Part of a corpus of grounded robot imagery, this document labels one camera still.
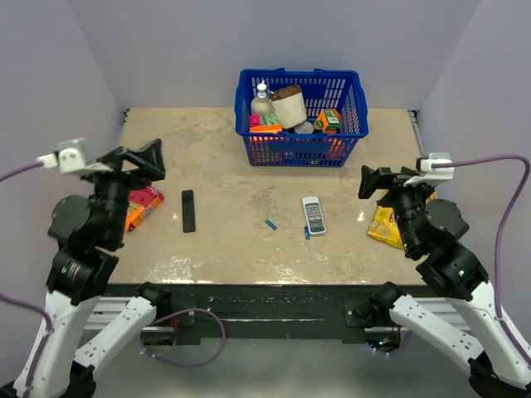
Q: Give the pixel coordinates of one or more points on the yellow Lays chips bag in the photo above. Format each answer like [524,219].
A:
[385,229]

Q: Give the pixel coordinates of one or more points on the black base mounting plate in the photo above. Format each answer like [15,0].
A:
[279,312]

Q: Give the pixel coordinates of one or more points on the white remote control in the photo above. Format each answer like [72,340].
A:
[314,216]

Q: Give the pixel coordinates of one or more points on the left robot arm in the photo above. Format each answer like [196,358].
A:
[88,231]

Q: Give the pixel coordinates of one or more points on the white brown paper bag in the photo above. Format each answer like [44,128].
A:
[288,104]

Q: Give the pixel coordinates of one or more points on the orange flat box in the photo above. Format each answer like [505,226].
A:
[273,128]

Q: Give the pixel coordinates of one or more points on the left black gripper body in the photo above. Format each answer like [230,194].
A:
[115,183]

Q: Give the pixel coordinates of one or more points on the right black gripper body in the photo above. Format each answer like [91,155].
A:
[405,200]

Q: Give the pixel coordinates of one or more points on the black remote control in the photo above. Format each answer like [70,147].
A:
[188,211]

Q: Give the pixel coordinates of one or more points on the metal tin can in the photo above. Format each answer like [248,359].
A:
[305,127]

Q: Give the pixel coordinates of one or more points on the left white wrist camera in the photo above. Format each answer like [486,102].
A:
[71,157]

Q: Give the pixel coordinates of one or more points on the green small packet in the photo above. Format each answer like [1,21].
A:
[269,119]

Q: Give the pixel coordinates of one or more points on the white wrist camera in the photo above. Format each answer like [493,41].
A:
[71,157]
[432,169]

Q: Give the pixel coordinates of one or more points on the white pump bottle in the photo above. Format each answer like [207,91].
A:
[261,104]

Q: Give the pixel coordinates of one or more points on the orange pink candy box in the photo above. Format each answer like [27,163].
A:
[141,203]

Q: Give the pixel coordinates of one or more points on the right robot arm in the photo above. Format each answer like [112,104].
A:
[493,352]

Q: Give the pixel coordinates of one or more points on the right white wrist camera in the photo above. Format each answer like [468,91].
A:
[432,169]

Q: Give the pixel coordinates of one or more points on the orange green juice carton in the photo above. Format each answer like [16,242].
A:
[328,121]

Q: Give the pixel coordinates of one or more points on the pink small box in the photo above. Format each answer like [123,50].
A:
[254,120]

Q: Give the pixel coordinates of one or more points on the blue plastic shopping basket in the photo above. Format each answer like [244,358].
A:
[322,89]

